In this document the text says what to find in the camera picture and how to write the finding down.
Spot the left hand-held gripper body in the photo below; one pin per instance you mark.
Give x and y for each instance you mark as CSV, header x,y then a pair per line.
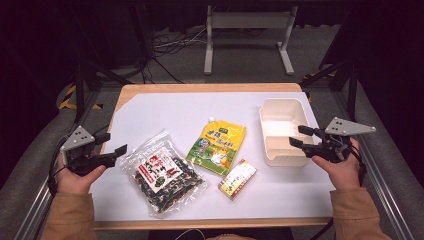
x,y
78,140

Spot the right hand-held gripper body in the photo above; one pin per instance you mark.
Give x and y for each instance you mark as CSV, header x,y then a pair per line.
x,y
336,140

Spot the cream plastic bin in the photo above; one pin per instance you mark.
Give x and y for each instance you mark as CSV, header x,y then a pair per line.
x,y
280,125

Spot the clear bag of dried seaweed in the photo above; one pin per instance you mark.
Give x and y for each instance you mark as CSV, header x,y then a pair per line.
x,y
163,175

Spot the yellow spout pouch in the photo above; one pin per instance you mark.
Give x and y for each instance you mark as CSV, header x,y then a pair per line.
x,y
216,146

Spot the person's right hand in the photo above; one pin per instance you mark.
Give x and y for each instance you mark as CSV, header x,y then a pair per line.
x,y
343,175

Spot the person's left hand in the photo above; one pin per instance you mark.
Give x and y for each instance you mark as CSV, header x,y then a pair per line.
x,y
78,183

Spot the yellow black hazard tape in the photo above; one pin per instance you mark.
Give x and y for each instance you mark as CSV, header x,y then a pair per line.
x,y
68,96

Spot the black metal stand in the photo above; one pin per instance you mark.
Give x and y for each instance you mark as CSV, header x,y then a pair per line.
x,y
351,90
79,90

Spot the small yellow red carton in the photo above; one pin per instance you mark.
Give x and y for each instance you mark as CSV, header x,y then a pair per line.
x,y
237,178

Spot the white table mat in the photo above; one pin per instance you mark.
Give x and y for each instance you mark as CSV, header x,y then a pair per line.
x,y
186,110

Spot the grey metal stand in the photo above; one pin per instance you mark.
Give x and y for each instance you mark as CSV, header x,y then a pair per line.
x,y
248,20

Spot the aluminium rail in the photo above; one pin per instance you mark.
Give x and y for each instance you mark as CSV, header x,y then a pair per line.
x,y
36,210
386,200

